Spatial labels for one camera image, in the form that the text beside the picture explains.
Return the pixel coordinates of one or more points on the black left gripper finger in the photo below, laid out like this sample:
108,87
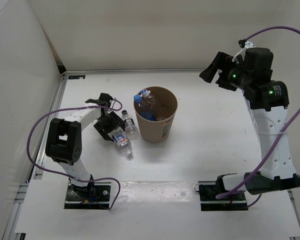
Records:
118,121
102,132

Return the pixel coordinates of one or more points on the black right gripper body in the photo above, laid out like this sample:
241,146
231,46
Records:
238,77

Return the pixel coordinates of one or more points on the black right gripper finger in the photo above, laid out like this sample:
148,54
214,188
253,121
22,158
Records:
221,62
222,83

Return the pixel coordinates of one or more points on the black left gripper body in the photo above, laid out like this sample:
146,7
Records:
108,123

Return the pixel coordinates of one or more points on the black label plastic bottle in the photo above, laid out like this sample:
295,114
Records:
130,128

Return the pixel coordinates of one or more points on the orange blue label bottle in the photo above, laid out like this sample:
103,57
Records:
123,144

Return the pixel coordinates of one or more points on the blue label water bottle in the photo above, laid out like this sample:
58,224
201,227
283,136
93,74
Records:
142,108

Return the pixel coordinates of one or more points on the clear unlabelled plastic bottle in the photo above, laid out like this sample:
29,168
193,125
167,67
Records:
154,104

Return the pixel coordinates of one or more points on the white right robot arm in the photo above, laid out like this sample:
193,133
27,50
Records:
267,102

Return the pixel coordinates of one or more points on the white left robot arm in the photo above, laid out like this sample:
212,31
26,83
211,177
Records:
64,142

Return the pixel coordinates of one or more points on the brown cylindrical waste bin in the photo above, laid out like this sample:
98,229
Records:
158,131

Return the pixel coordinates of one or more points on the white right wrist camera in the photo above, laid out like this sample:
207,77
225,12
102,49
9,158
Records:
245,44

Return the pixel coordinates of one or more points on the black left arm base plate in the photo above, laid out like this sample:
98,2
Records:
92,197

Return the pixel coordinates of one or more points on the aluminium right table rail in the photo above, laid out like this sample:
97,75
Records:
292,199

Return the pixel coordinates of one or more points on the aluminium table rail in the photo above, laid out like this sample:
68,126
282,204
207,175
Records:
292,199
31,99

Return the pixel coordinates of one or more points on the aluminium left table rail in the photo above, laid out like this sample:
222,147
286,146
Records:
31,99

